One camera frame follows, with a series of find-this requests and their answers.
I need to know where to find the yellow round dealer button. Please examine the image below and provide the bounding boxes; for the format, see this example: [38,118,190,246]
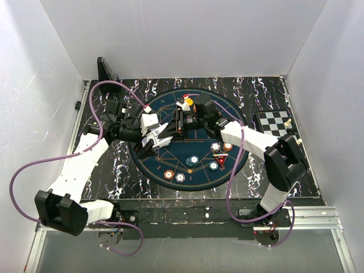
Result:
[185,98,193,106]

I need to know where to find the black card shoe stand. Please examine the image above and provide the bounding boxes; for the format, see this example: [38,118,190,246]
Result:
[97,57,121,94]

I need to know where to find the black white chessboard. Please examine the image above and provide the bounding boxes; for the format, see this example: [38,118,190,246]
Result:
[254,110,297,139]

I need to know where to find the red yellow chip stack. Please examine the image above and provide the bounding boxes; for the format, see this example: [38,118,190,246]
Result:
[164,169,174,180]

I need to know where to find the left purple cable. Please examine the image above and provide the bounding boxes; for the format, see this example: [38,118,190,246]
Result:
[9,81,153,255]

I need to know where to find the red yellow chips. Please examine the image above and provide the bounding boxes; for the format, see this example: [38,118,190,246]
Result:
[223,142,233,151]

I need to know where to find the green poker chip stack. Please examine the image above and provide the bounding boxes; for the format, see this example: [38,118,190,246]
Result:
[185,155,199,168]

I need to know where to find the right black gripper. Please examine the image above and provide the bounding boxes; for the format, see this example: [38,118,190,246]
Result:
[158,109,207,141]

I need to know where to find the blue white chips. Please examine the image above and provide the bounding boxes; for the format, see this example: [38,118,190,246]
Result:
[210,143,220,153]

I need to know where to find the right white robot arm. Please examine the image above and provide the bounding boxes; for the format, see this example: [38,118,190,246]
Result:
[159,94,309,226]

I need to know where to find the blue white chip stack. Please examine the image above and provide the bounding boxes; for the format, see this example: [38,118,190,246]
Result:
[175,173,185,183]

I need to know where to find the round blue poker mat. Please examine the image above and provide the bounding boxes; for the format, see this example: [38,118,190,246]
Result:
[129,88,249,191]

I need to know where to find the dealt blue playing card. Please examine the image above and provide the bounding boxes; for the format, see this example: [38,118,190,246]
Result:
[153,136,173,148]

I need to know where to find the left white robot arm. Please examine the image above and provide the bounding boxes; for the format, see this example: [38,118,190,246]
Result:
[35,100,172,235]

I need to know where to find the red black triangle marker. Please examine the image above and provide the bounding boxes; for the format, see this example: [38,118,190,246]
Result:
[213,154,228,169]

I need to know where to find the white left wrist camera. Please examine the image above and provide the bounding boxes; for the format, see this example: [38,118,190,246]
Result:
[140,113,159,135]

